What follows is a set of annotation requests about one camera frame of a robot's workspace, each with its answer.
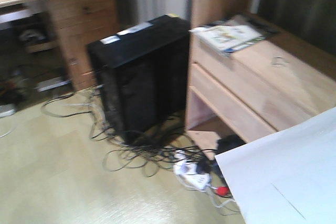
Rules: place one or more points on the white paper sheet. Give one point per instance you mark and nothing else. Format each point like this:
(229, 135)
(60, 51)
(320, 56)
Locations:
(285, 177)

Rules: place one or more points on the wooden desk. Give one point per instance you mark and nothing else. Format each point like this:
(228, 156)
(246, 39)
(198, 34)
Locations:
(78, 23)

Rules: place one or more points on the black computer tower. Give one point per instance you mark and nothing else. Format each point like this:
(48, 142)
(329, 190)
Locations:
(142, 73)

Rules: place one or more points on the wooden nightstand drawer unit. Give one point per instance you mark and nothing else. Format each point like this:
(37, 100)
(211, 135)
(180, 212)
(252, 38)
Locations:
(267, 87)

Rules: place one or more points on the white power strip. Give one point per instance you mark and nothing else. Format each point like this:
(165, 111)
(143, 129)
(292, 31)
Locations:
(186, 172)

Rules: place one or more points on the stack of magazines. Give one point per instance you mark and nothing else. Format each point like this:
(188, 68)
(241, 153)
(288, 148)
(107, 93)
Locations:
(234, 34)

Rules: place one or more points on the red round plug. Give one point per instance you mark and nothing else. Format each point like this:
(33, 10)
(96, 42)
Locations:
(222, 191)

